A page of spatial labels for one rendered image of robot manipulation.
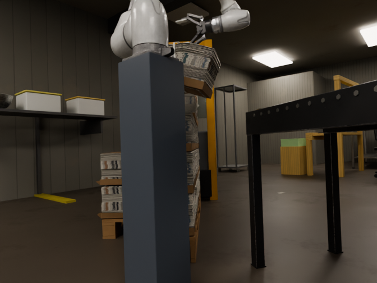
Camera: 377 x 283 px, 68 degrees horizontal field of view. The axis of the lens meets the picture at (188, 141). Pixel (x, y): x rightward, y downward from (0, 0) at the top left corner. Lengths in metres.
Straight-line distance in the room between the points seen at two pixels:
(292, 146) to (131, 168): 4.74
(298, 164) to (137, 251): 4.71
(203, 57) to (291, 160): 4.39
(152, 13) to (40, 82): 3.50
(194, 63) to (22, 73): 3.33
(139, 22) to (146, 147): 0.51
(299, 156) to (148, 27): 4.75
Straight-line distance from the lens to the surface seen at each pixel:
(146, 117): 1.09
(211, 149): 3.20
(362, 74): 9.45
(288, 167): 5.75
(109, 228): 2.11
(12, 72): 4.50
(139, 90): 1.13
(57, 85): 4.70
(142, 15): 1.25
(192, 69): 1.53
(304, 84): 8.46
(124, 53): 1.41
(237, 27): 1.69
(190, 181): 1.53
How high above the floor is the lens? 0.64
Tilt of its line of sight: 1 degrees up
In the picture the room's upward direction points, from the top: 2 degrees counter-clockwise
